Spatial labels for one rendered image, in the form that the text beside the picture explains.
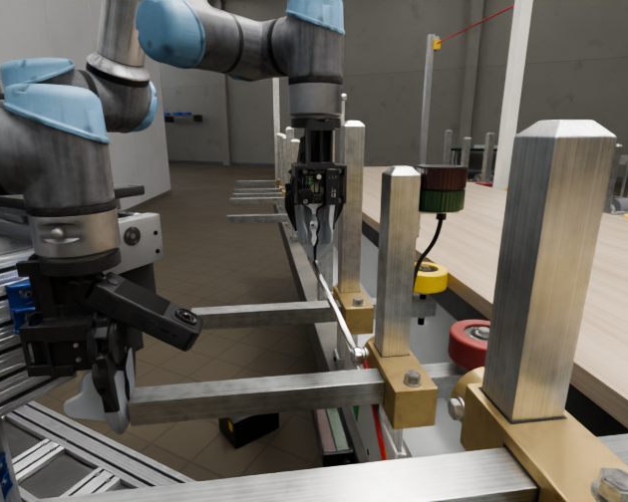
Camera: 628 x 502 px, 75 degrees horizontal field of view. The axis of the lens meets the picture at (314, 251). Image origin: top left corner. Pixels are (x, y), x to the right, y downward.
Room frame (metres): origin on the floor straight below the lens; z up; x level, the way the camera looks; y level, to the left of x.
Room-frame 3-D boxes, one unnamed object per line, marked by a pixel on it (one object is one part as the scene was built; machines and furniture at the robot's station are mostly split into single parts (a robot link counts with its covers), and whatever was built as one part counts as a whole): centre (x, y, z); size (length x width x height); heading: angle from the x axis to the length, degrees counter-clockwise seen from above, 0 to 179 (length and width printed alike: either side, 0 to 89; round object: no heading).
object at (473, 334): (0.45, -0.21, 0.85); 0.08 x 0.08 x 0.11
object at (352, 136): (0.73, -0.06, 0.92); 0.03 x 0.03 x 0.48; 8
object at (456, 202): (0.49, -0.15, 1.07); 0.06 x 0.06 x 0.02
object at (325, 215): (0.61, -0.02, 0.99); 0.06 x 0.03 x 0.09; 8
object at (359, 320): (0.71, -0.07, 0.83); 0.13 x 0.06 x 0.05; 8
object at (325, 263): (0.99, -0.03, 0.93); 0.05 x 0.04 x 0.45; 8
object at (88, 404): (0.38, 0.23, 0.86); 0.06 x 0.03 x 0.09; 98
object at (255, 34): (0.66, 0.09, 1.26); 0.11 x 0.11 x 0.08; 55
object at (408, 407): (0.46, -0.11, 0.85); 0.13 x 0.06 x 0.05; 8
